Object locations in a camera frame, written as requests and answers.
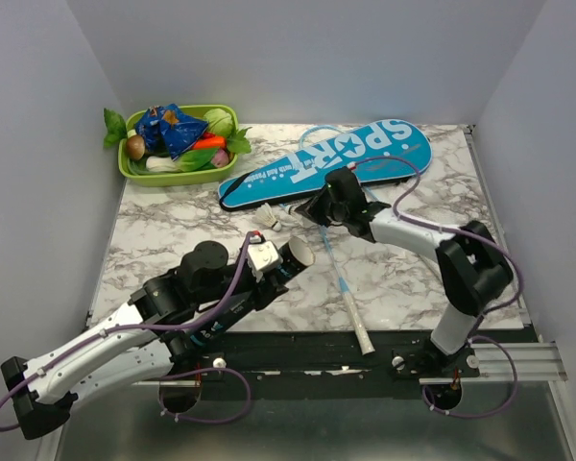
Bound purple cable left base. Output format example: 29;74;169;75
158;360;254;425

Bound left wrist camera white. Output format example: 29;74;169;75
247;241;282;281

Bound black shuttlecock tube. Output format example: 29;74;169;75
186;235;315;349

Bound green leafy vegetable toy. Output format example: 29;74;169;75
174;148;218;173

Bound blue snack bag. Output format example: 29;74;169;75
134;104;208;159

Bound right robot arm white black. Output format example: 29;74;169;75
295;167;514;376

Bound blue badminton racket front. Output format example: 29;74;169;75
318;226;375;355

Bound white shuttlecock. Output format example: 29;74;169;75
254;203;282;231

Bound green cabbage toy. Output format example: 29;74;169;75
204;108;234;137

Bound green leaf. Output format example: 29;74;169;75
226;127;252;155
103;108;127;148

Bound blue racket cover bag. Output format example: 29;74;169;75
218;119;433;211

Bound green leaf left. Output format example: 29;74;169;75
103;108;127;148

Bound green leaf right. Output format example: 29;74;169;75
226;127;252;155

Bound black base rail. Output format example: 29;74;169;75
79;328;567;402

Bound purple cable base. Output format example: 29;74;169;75
420;334;519;419
158;360;254;425

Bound green plastic basket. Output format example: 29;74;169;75
118;104;241;187

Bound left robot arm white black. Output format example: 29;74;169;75
1;232;315;440

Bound pink onion toy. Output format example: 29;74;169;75
210;148;230;168

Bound orange carrot toy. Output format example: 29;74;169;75
191;136;227;150

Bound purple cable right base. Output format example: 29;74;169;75
420;334;519;419

